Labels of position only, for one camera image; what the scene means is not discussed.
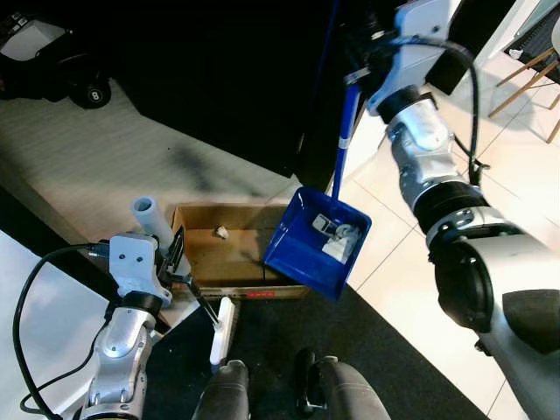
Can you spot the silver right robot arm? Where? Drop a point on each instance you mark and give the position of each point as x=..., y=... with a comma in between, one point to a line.
x=499, y=289

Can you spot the dark floor rug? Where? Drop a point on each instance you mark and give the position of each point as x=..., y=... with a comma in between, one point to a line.
x=532, y=31

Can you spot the brown cardboard box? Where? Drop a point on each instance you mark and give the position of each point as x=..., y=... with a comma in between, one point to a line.
x=227, y=262

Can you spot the white crumpled paper ball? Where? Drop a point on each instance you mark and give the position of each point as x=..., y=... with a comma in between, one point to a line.
x=220, y=233

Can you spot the grey robot left leg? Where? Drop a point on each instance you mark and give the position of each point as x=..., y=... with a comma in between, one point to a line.
x=223, y=394

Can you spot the grey robot leg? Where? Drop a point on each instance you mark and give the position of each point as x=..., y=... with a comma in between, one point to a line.
x=354, y=394
x=223, y=394

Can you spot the grey crumpled scrap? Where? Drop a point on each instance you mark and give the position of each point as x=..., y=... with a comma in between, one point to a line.
x=325, y=226

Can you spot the black cabinet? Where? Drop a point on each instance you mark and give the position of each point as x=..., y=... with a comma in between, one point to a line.
x=219, y=70

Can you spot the white chair wooden legs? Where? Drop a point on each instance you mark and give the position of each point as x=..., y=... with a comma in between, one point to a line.
x=525, y=79

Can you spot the white crumpled paper scrap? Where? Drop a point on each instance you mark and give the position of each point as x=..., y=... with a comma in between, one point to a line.
x=337, y=248

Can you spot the black dumbbell marked eight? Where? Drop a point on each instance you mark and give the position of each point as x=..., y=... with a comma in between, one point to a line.
x=87, y=92

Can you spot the grey robot right leg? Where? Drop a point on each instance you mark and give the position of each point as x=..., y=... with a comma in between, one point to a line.
x=354, y=394

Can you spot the white grey appliance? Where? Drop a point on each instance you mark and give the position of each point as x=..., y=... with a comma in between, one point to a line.
x=31, y=39

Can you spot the light grey left wrist camera mount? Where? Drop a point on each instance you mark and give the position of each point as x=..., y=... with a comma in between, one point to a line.
x=136, y=262

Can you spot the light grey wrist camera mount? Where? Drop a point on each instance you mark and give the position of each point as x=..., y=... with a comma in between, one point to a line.
x=136, y=262
x=424, y=35

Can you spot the light grey right wrist camera mount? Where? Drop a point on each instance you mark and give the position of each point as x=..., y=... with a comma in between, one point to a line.
x=424, y=35

